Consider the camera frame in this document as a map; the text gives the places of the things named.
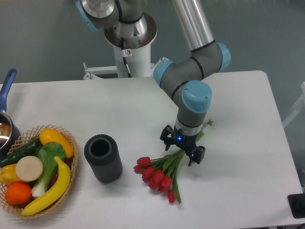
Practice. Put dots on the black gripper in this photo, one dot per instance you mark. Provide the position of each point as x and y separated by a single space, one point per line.
173 136

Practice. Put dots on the red tulip bouquet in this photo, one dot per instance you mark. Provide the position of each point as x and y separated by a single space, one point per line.
161 173

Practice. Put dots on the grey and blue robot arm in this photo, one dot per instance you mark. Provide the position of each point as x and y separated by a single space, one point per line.
182 82

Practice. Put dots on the dark grey ribbed vase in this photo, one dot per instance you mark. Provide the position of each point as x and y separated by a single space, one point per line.
102 154

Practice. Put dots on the red fruit in basket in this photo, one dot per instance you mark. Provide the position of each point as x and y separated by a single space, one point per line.
68 162

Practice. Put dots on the yellow banana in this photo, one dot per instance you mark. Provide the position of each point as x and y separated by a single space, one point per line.
54 193

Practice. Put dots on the black device at edge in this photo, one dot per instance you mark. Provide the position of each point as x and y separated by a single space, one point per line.
297 205

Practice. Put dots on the green bok choy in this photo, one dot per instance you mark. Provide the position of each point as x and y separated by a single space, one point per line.
46 154

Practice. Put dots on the yellow squash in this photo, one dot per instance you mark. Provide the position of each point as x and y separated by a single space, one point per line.
51 135

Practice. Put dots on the green cucumber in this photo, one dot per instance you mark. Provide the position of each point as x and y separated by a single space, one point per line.
27 149

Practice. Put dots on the beige round disc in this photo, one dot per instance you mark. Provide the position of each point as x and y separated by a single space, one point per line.
29 168

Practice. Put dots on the woven wicker basket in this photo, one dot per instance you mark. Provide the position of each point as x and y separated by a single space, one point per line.
25 138

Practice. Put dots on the orange fruit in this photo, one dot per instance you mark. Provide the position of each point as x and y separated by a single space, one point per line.
18 193

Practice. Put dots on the yellow bell pepper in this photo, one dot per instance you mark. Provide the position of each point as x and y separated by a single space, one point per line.
8 174

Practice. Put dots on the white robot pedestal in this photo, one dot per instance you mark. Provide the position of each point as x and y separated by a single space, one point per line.
131 44

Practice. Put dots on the white frame at right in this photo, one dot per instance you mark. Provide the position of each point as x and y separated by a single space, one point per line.
296 108

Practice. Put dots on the blue handled saucepan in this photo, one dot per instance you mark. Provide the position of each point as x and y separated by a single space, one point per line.
9 133

